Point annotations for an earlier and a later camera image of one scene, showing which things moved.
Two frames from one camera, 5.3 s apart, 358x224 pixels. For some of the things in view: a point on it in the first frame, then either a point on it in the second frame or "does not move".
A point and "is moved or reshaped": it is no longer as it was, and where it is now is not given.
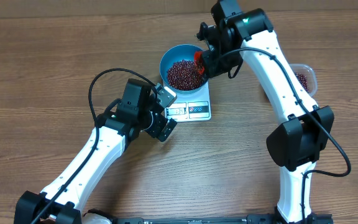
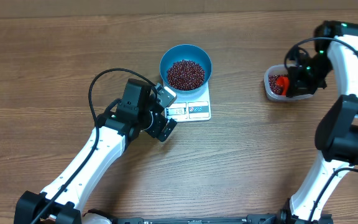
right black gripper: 212,60 -> 298,88
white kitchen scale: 191,106 does not move
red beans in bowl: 184,75 does not move
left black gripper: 155,131 does not move
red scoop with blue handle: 198,59 is moved or reshaped
